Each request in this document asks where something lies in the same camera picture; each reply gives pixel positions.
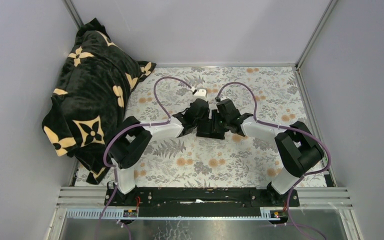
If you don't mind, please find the black paper box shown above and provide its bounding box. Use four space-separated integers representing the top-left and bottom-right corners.
196 109 226 140

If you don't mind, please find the purple cable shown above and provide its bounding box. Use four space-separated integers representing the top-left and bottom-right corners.
215 82 332 240
98 76 203 240

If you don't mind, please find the black floral blanket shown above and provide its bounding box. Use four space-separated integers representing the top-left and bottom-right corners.
41 18 156 185

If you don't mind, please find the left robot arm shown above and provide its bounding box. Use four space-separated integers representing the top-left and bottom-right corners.
103 98 210 206

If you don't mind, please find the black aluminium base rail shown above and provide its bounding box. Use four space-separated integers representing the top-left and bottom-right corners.
57 186 353 221

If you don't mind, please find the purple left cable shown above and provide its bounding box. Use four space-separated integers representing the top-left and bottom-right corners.
98 76 203 240

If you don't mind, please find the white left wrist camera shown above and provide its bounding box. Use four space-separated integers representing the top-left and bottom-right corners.
192 88 208 101

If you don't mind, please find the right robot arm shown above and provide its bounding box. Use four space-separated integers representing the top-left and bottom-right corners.
215 97 325 206

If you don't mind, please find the floral tablecloth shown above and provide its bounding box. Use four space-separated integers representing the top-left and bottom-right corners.
74 65 328 189

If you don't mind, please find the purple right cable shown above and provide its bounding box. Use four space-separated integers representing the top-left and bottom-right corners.
215 82 332 240

